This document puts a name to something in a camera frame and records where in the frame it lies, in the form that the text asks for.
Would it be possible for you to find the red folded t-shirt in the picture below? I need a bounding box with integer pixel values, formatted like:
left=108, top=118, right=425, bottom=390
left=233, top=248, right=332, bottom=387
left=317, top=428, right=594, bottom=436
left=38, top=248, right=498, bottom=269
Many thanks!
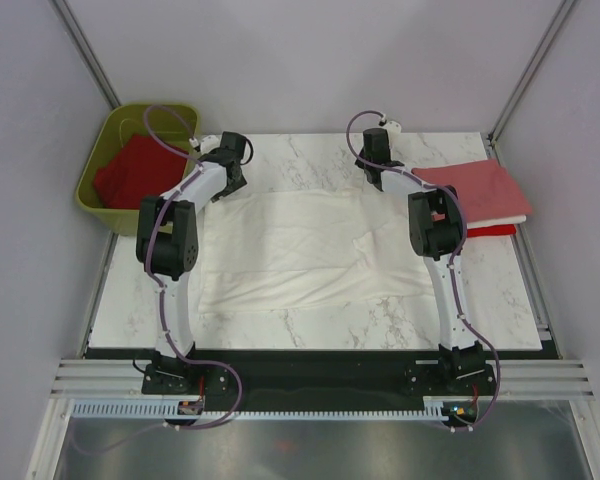
left=468, top=224, right=517, bottom=238

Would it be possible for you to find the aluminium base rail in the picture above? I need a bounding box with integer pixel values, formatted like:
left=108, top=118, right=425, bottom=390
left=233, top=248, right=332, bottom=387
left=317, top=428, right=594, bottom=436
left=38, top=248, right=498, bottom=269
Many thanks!
left=27, top=357, right=146, bottom=480

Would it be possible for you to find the olive green plastic bin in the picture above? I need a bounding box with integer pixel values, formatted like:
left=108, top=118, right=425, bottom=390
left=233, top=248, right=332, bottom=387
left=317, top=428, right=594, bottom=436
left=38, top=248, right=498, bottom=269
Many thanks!
left=75, top=103, right=199, bottom=236

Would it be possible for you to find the dark red t-shirt in bin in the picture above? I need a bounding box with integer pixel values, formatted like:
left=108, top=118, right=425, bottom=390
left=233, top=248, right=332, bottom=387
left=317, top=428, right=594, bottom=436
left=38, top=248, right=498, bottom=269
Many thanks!
left=92, top=134, right=187, bottom=210

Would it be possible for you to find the right aluminium frame post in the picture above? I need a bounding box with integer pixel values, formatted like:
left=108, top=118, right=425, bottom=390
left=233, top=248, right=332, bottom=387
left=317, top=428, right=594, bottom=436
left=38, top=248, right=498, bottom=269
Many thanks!
left=481, top=0, right=580, bottom=150

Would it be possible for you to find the aluminium frame post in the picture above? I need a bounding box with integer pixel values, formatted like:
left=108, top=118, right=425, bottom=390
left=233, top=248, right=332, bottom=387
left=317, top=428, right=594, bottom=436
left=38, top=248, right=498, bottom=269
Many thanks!
left=481, top=0, right=580, bottom=150
left=49, top=0, right=121, bottom=109

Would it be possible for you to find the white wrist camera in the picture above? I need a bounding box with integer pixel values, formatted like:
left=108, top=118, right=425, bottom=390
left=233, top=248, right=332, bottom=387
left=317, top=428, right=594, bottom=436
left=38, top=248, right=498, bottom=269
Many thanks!
left=378, top=116, right=402, bottom=136
left=189, top=135, right=221, bottom=155

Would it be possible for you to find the pink folded t-shirt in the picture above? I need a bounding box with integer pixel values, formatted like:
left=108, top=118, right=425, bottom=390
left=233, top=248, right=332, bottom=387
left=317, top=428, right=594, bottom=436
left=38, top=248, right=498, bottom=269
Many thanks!
left=412, top=159, right=532, bottom=223

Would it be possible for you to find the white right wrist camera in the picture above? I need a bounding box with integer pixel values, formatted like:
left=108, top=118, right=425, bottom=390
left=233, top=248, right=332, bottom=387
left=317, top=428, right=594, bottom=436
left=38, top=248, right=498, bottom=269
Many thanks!
left=378, top=116, right=402, bottom=136

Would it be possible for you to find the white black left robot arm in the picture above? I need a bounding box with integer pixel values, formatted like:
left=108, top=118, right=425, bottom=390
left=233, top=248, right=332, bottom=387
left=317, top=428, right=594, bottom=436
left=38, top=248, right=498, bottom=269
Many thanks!
left=136, top=131, right=254, bottom=393

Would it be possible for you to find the left aluminium frame post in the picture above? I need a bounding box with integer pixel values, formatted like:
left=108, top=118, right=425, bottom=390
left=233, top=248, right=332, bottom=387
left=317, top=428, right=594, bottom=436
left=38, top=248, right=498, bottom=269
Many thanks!
left=49, top=0, right=121, bottom=109

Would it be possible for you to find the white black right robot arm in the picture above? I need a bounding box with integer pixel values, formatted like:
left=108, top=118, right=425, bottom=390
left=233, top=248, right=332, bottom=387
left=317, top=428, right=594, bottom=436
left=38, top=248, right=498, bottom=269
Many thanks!
left=355, top=127, right=494, bottom=394

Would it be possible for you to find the white printed t-shirt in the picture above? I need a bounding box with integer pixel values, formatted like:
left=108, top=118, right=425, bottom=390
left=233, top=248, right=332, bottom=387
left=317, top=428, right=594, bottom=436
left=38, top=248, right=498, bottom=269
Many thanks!
left=199, top=190, right=434, bottom=314

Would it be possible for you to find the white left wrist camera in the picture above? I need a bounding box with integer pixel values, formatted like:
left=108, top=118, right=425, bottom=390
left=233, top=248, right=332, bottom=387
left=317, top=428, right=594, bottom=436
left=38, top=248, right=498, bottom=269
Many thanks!
left=189, top=135, right=221, bottom=155

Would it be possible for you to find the white folded t-shirt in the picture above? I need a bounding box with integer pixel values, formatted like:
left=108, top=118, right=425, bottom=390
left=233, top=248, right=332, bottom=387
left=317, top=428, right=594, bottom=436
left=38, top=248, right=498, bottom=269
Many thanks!
left=467, top=215, right=527, bottom=230

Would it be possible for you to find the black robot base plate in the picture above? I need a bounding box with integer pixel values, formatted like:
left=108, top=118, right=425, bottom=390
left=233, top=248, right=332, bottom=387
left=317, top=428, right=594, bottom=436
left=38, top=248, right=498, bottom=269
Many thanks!
left=142, top=350, right=496, bottom=411

